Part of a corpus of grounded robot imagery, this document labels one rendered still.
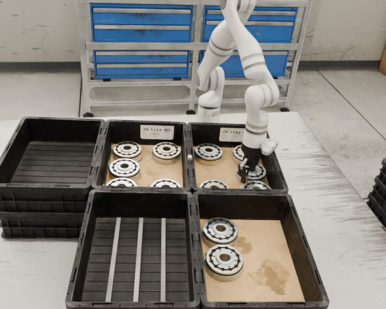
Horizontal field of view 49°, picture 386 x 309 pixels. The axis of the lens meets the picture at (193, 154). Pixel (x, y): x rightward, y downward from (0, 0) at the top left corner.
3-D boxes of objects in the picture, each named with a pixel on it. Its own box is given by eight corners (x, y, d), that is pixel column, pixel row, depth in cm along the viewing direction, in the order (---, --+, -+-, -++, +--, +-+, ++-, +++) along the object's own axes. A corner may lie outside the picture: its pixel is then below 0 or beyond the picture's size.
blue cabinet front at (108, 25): (94, 78, 322) (89, 2, 289) (188, 76, 335) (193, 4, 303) (94, 80, 319) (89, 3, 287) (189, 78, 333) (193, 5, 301)
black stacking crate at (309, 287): (190, 220, 134) (192, 192, 127) (282, 221, 136) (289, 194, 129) (197, 336, 101) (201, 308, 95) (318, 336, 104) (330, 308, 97)
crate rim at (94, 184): (106, 124, 158) (106, 118, 157) (186, 127, 161) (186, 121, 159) (90, 194, 126) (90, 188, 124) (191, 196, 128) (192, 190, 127)
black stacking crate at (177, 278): (93, 218, 131) (90, 190, 125) (189, 220, 134) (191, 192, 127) (69, 338, 99) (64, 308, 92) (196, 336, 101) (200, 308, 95)
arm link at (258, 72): (285, 100, 128) (274, 57, 129) (261, 105, 125) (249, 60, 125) (272, 106, 135) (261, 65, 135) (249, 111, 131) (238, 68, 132)
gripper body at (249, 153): (249, 131, 143) (245, 154, 149) (237, 141, 137) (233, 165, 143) (269, 138, 140) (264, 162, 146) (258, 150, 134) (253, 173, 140)
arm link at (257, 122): (247, 137, 132) (271, 132, 135) (255, 92, 123) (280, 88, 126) (236, 126, 137) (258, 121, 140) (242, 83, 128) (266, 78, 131)
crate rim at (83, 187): (23, 121, 156) (22, 116, 154) (106, 124, 158) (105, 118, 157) (-15, 192, 123) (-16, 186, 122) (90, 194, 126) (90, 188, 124)
